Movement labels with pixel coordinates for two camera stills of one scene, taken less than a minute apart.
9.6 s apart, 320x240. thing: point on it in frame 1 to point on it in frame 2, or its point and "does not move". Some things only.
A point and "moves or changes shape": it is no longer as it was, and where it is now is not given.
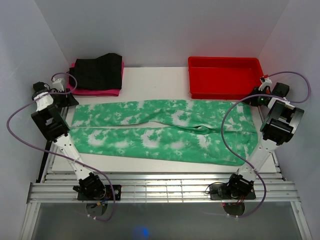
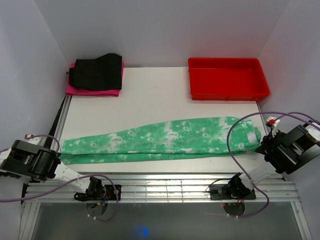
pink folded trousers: (113, 92) does not move
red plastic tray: (224, 78) does not move
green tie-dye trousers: (204, 131) moves or changes shape
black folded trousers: (103, 73) does not move
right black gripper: (251, 101) to (267, 140)
